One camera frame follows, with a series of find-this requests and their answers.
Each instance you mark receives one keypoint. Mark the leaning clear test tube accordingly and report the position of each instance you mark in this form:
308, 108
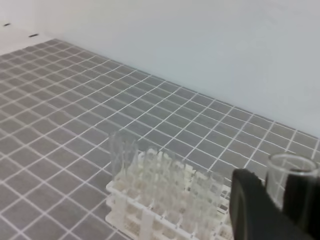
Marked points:
123, 151

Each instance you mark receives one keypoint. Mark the clear glass test tube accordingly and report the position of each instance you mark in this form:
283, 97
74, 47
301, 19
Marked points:
280, 165

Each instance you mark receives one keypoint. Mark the grey grid tablecloth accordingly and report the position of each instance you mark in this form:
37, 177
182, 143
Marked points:
60, 103

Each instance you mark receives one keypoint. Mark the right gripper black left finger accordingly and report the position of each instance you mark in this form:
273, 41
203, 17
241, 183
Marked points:
253, 214

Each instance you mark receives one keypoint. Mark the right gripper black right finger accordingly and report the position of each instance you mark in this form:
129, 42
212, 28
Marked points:
301, 201

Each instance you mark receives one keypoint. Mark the white plastic test tube rack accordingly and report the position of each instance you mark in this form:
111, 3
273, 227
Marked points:
163, 198

